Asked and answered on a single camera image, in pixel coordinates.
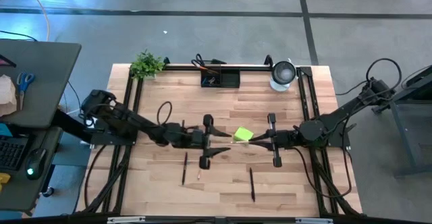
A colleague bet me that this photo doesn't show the dark grey side desk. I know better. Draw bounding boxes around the dark grey side desk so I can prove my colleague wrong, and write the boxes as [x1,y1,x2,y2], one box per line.
[0,38,82,130]

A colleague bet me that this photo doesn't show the beige crumpled paper bag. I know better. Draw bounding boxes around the beige crumpled paper bag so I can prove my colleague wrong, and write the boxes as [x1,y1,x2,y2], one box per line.
[0,74,18,117]

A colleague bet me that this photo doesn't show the black aluminium table frame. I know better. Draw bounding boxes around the black aluminium table frame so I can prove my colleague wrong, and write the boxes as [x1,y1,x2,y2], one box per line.
[76,54,364,218]

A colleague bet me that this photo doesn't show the black right arm cable loop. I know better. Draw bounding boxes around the black right arm cable loop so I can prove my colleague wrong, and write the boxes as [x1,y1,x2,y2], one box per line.
[365,57,403,95]

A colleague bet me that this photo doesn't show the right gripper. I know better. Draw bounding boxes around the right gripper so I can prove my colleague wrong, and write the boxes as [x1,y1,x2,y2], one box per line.
[248,113,302,169]

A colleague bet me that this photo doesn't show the long black gripper cable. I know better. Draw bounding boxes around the long black gripper cable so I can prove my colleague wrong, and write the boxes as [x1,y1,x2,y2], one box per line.
[292,146,352,199]

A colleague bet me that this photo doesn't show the black computer mouse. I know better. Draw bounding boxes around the black computer mouse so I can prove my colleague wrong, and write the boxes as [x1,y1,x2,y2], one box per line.
[24,146,49,181]

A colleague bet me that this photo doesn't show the black keyboard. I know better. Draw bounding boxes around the black keyboard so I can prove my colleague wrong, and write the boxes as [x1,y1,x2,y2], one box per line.
[0,134,30,171]

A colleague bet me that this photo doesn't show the green sticky note pad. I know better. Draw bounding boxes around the green sticky note pad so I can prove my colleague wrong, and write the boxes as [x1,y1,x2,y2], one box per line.
[233,126,255,142]

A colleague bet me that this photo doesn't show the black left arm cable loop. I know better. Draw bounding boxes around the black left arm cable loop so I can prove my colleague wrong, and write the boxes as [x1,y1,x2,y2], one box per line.
[156,101,173,126]

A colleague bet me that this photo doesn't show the small yellow object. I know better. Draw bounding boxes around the small yellow object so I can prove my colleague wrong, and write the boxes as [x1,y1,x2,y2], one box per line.
[0,172,11,194]

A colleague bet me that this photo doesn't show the black handled scissors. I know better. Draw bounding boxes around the black handled scissors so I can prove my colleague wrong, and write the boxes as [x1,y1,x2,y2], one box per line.
[190,53,207,72]

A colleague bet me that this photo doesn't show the red and black object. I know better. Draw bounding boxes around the red and black object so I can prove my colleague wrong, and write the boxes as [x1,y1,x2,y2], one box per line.
[0,53,17,69]

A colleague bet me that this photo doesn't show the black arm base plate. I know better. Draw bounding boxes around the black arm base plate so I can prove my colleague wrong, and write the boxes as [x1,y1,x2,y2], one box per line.
[301,121,352,148]
[90,119,140,147]

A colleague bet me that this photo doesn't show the thin black cable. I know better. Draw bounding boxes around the thin black cable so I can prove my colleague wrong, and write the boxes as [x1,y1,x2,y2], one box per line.
[0,30,38,43]

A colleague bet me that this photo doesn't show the orange cable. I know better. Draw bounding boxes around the orange cable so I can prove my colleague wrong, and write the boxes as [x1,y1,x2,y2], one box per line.
[22,0,51,42]

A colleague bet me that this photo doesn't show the grey metal stand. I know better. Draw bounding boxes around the grey metal stand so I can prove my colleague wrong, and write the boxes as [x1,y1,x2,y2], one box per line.
[371,63,432,178]

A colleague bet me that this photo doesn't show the grey metal bracket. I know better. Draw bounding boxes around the grey metal bracket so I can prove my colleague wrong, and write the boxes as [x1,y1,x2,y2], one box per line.
[106,216,146,224]
[294,217,334,224]

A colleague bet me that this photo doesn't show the black mesh desk organizer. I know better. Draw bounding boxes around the black mesh desk organizer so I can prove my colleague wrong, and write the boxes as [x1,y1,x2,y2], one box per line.
[200,67,242,89]

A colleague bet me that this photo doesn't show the blue handled scissors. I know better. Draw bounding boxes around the blue handled scissors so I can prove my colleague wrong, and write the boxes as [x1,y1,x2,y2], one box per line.
[16,72,36,112]

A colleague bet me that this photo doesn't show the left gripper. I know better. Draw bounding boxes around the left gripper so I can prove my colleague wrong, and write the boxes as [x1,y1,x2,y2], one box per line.
[170,113,234,170]

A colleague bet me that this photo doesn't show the black computer desk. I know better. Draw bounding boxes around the black computer desk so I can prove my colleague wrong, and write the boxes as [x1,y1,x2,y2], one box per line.
[0,125,64,215]

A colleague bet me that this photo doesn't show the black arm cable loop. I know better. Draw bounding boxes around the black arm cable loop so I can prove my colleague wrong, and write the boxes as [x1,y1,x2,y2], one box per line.
[365,57,403,95]
[156,101,173,126]

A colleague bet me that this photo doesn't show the green plant in white pot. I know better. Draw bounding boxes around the green plant in white pot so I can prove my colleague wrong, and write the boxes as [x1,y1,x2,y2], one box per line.
[129,49,167,80]

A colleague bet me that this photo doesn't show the black pen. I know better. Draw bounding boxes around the black pen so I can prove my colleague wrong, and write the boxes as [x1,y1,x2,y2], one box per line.
[249,167,257,203]
[181,151,188,186]

